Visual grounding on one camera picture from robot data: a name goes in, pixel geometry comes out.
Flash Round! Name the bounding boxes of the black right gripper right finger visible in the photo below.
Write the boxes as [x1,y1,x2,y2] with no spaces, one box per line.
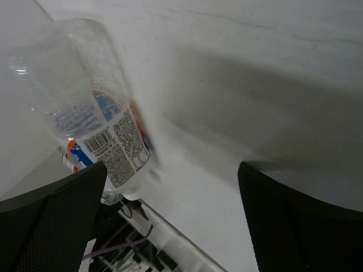
[238,162,362,271]

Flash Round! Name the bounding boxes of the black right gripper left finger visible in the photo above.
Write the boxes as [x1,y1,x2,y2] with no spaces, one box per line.
[1,162,107,271]

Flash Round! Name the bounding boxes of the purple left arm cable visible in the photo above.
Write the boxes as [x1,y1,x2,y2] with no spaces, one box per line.
[82,223,154,261]

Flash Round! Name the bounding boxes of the clear bottle blue orange label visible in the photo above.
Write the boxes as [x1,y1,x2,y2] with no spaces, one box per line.
[7,18,158,205]

